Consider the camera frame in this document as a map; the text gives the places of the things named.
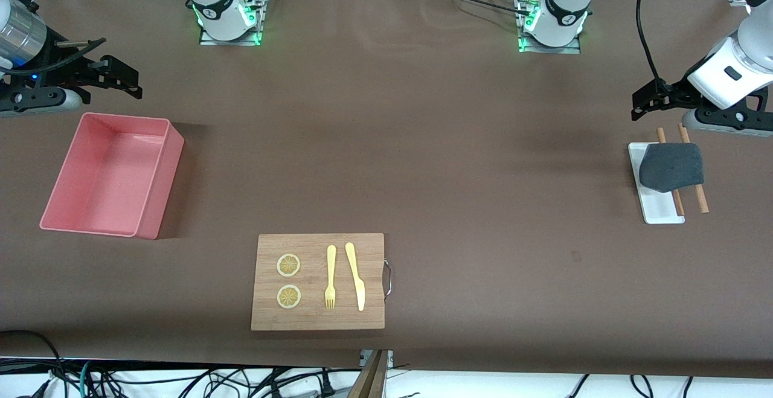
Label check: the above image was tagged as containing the grey and pink cloth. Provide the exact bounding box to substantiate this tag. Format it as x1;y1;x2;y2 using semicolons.
639;143;705;193

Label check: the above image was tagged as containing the pink plastic bin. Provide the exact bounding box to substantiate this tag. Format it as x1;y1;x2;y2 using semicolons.
40;112;185;240

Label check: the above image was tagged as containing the white rectangular tray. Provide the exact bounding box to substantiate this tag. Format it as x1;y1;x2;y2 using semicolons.
628;143;686;225

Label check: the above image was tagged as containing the brown wooden chopstick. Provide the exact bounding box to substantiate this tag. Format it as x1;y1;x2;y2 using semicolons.
678;123;709;213
657;127;685;216

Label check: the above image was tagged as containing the yellow fork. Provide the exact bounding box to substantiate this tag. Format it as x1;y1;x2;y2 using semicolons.
324;245;337;310

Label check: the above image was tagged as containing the yellow knife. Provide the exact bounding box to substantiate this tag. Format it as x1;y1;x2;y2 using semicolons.
345;242;366;312

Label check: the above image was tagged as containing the wooden cutting board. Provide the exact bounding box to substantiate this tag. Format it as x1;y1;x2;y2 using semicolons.
251;233;385;331

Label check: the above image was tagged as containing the wooden plank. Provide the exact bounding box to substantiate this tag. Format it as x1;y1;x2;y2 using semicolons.
347;350;388;398

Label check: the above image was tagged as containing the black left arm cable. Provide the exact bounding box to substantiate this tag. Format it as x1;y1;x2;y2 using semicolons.
637;0;674;94

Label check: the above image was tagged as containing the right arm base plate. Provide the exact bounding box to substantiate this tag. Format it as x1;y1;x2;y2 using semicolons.
199;0;265;47

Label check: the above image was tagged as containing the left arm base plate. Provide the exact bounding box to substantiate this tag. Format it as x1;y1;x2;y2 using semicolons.
518;0;582;54

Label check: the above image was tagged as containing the thick black cable loop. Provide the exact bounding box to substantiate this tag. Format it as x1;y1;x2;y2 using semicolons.
0;330;64;387

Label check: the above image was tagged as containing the silver metal bracket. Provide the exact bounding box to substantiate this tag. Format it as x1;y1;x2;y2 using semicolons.
359;350;394;370

